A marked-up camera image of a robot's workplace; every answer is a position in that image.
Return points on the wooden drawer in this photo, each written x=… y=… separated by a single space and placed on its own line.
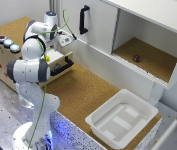
x=62 y=56

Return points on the white sliding door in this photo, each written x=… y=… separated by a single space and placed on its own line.
x=101 y=20

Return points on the purple block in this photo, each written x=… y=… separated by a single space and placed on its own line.
x=136 y=58

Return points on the wooden drawer box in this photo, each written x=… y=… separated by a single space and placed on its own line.
x=8 y=28

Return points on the red button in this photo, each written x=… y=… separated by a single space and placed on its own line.
x=2 y=38

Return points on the blue button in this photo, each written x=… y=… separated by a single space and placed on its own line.
x=8 y=42

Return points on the white cabinet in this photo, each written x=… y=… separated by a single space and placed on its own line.
x=148 y=13

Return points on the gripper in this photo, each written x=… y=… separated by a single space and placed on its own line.
x=65 y=40

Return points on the green button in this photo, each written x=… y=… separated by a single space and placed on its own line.
x=14 y=47

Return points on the white plastic box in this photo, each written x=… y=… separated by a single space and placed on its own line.
x=121 y=120

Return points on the yellow block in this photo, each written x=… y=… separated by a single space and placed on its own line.
x=47 y=58

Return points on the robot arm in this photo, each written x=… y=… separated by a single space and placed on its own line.
x=29 y=70

